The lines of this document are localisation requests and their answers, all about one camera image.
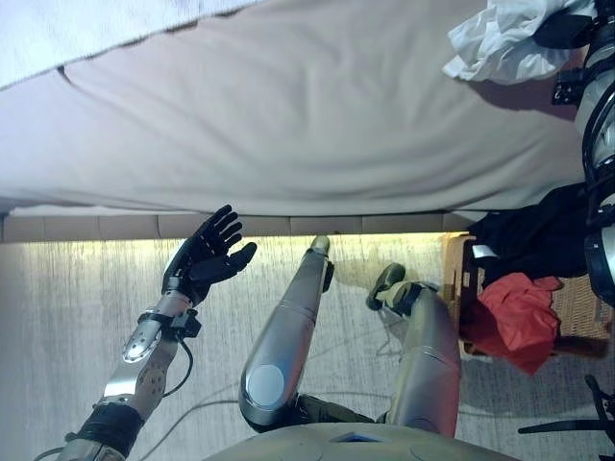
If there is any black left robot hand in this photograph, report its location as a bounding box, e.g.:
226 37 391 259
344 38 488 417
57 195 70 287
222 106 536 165
161 205 258 307

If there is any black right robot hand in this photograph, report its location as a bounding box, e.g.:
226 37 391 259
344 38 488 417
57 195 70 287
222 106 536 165
532 0 610 49

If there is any white garment with blue print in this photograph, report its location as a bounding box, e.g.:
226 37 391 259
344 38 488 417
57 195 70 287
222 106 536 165
441 0 597 83

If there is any black garment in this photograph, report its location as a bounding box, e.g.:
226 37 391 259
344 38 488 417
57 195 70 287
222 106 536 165
468 184 595 279

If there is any red garment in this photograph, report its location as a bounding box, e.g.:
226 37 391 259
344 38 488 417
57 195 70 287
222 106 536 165
473 272 564 376

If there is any large bed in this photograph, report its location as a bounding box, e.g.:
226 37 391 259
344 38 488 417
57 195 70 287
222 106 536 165
0 0 590 215

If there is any woven wicker basket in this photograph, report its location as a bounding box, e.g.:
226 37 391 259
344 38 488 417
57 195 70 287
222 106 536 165
440 232 615 359

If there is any grey striped rug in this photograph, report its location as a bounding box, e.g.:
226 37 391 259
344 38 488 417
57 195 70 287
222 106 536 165
0 234 615 461

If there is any grey robot torso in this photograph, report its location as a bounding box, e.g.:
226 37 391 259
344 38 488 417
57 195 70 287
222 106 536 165
204 422 523 461

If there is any silver right robot leg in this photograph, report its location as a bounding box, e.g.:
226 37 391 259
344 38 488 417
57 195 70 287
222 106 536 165
365 262 463 439

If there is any white textured blanket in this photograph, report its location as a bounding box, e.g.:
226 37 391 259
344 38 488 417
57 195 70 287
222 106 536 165
0 0 265 92

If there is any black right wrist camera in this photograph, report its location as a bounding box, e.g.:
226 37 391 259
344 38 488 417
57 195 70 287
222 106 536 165
552 66 585 105

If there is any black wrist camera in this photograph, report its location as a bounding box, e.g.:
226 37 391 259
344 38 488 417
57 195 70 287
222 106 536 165
552 66 585 105
167 309 202 340

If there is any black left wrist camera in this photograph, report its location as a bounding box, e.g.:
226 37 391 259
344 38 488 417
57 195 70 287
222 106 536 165
167 309 202 340

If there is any tan upholstered bed frame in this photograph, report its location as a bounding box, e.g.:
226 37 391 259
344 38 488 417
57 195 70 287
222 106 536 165
0 210 475 244

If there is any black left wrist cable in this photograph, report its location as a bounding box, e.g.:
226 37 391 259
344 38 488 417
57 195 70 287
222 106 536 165
160 335 194 400

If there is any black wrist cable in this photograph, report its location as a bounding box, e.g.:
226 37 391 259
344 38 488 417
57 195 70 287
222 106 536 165
578 81 615 231
160 335 194 400

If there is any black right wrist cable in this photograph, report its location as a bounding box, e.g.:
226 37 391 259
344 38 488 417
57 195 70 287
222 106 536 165
578 81 615 231

